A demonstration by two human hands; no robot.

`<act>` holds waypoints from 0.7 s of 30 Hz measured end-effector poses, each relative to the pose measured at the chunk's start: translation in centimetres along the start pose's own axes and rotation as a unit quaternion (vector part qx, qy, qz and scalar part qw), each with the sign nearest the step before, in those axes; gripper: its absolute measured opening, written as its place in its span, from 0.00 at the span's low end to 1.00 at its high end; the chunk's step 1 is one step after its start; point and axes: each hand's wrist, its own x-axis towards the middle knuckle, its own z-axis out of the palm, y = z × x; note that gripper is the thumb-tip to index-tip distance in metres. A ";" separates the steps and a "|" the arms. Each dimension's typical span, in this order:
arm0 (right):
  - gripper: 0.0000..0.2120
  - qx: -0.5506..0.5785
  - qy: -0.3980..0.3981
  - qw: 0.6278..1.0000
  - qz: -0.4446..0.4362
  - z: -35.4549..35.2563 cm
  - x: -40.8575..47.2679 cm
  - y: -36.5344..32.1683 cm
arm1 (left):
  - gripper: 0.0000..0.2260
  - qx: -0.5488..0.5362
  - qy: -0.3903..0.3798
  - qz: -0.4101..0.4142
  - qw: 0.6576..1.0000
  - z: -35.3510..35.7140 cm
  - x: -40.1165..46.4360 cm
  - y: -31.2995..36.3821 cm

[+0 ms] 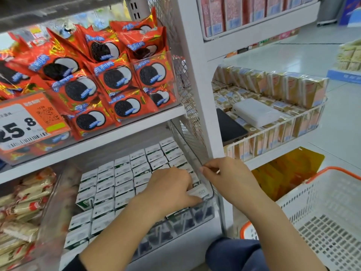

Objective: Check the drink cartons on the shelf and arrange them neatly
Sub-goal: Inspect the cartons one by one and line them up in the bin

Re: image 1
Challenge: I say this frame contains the person's right hand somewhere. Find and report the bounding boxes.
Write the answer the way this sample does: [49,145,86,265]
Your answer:
[199,157,268,209]

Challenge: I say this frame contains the person's left hand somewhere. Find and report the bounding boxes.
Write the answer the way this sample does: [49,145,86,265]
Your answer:
[134,167,203,217]

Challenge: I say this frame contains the rows of white juice cartons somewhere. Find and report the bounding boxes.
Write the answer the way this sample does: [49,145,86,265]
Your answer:
[59,136,212,271]

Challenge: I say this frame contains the person's right forearm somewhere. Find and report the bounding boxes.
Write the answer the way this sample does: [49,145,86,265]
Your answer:
[245,192,328,271]

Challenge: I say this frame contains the person's left forearm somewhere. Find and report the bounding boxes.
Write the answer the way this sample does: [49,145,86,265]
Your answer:
[62,201,164,271]

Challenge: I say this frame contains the person's blue jeans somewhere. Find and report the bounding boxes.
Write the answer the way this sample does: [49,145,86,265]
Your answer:
[204,237,272,271]

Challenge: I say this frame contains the yellow orange snack packet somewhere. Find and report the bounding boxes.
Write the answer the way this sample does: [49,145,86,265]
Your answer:
[251,146,326,202]

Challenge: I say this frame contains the white flat box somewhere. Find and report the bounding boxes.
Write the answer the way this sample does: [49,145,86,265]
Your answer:
[232,98,287,129]

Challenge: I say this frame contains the clear plastic display bin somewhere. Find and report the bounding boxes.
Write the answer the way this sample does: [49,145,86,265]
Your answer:
[0,166,80,271]
[34,124,218,271]

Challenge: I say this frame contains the stack of red cookie packets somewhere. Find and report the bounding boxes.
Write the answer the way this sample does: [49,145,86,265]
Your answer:
[0,7,178,164]

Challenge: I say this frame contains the pile of yellow wafer bars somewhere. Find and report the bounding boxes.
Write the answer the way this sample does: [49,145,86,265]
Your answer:
[0,168,58,271]

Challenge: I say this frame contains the large white orange price tag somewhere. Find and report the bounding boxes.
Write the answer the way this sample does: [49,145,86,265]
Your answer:
[0,92,71,153]

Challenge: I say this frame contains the white wire mesh divider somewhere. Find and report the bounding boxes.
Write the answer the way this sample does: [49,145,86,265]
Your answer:
[144,0,209,164]

